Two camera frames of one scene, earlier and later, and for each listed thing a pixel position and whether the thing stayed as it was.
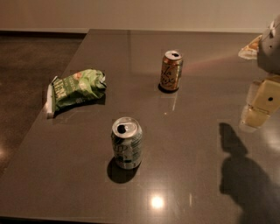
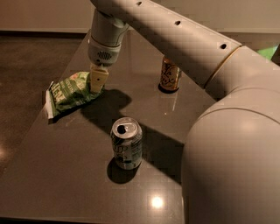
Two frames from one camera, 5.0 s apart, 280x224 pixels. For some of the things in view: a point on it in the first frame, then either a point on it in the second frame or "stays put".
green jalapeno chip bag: x=83 y=86 stays put
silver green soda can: x=127 y=139 stays put
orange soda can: x=171 y=70 stays put
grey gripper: x=269 y=51 -> x=104 y=54
